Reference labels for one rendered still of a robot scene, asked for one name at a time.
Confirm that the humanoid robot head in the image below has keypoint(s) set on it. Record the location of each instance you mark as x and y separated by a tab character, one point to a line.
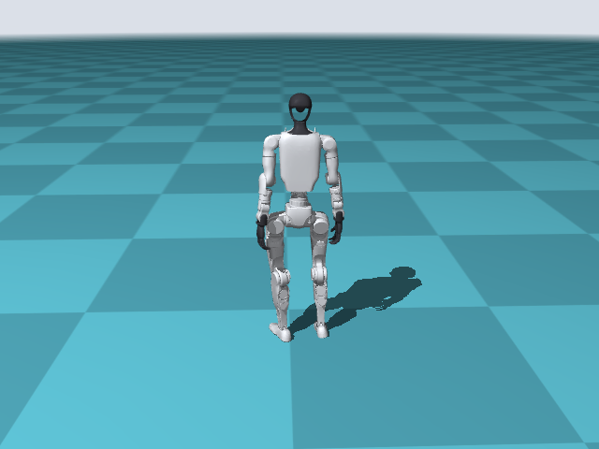
300	102

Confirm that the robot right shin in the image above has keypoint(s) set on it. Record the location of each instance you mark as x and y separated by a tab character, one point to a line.
320	298

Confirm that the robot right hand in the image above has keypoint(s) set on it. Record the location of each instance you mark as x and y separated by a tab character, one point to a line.
338	228

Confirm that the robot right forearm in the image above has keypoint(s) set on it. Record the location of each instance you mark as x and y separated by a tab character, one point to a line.
337	197

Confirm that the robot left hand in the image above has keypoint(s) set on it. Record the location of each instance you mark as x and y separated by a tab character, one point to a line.
260	232

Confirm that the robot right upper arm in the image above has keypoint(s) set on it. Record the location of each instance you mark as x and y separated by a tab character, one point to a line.
328	143

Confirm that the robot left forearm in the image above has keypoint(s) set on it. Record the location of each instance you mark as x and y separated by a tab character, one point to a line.
264	198

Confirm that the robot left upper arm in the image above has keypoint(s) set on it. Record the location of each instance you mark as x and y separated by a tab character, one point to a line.
268	160

